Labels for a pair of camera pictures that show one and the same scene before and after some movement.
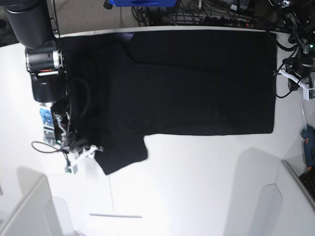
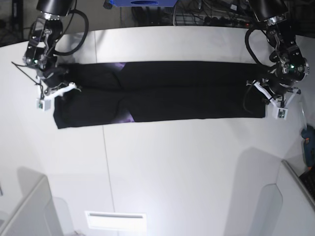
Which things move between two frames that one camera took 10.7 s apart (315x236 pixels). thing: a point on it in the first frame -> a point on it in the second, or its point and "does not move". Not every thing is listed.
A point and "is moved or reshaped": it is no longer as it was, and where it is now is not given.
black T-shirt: x=120 y=86 is moved or reshaped
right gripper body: x=298 y=71 -> x=274 y=86
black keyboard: x=308 y=179 does not move
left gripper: x=56 y=127 -> x=54 y=76
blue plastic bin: x=143 y=3 does not move
